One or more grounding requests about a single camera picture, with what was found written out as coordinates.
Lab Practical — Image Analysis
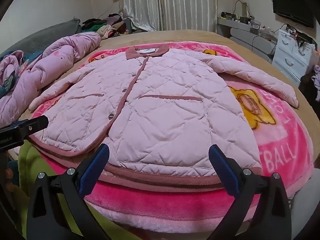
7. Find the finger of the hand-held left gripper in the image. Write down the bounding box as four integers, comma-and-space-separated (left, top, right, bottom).
19, 115, 49, 138

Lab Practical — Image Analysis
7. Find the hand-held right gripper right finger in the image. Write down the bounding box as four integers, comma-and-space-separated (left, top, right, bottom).
209, 144, 293, 240

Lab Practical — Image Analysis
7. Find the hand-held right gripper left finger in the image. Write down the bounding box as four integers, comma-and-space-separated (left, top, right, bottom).
26, 144, 110, 240

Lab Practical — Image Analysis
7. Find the pink quilted jacket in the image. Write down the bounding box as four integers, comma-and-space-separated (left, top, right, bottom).
29, 44, 300, 184

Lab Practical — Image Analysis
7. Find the dark clothes heap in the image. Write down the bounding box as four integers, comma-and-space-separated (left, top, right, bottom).
299, 74, 320, 110

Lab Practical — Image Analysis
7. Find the pile of clothes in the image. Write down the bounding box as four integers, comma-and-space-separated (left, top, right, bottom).
81, 12, 132, 40

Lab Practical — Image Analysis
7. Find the pink printed blanket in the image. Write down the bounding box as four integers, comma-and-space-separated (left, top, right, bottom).
15, 41, 314, 233

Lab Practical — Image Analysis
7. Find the pink duvet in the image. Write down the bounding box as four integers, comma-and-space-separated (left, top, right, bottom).
0, 32, 102, 128

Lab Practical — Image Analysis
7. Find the grey quilted pillow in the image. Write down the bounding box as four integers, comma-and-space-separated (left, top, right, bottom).
0, 17, 82, 55

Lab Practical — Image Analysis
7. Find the purple cloth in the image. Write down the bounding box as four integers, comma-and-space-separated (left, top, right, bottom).
311, 65, 320, 102

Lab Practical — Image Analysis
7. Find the white drawer chest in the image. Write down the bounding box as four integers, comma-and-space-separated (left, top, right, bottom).
271, 29, 318, 87

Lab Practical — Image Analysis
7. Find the tan bed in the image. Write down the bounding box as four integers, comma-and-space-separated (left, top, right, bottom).
0, 29, 320, 170

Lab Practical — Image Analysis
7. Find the grey desk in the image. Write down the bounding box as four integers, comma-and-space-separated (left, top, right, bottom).
216, 17, 263, 37

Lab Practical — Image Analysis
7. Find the arched desk mirror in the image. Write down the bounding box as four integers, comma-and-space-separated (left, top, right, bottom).
234, 0, 248, 17

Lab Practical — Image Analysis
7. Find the white satin curtain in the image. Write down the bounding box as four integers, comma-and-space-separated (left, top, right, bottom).
117, 0, 218, 33

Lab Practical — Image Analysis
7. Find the black device with cables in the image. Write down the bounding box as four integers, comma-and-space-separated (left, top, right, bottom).
286, 24, 308, 48

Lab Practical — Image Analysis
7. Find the black wall television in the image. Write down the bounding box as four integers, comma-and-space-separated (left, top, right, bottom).
271, 0, 315, 28

